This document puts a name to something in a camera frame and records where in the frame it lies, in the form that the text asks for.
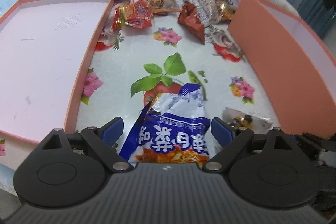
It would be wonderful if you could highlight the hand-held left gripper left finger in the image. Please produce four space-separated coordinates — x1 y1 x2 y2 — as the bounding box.
39 116 134 171

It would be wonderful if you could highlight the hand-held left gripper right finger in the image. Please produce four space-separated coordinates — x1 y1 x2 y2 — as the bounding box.
204 117 302 172

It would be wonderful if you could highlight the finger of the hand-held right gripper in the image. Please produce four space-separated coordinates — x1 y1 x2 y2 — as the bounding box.
290 133 328 161

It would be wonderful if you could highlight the small silver snack packet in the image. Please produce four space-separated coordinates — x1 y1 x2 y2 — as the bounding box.
223 108 273 133

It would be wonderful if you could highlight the blue white snack packet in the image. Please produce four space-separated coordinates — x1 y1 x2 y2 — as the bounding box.
119 84 212 164

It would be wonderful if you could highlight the deep pink cardboard box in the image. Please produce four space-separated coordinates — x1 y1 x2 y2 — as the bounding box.
228 0 336 138

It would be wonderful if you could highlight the dark red snack packet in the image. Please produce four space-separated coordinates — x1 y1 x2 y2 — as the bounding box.
178 2 206 45

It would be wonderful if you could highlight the red gold snack packet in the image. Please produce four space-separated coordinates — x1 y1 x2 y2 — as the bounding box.
112 0 153 30

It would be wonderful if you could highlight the clear packet with brown snack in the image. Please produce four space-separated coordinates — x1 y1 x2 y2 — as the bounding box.
202 0 237 28

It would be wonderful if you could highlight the orange snack packet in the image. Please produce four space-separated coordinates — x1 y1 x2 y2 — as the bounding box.
147 0 181 15

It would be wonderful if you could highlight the pink cardboard box lid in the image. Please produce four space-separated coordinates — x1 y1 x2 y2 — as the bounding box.
0 0 116 144

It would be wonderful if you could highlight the blue curtain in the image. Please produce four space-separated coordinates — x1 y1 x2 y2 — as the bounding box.
298 0 332 38

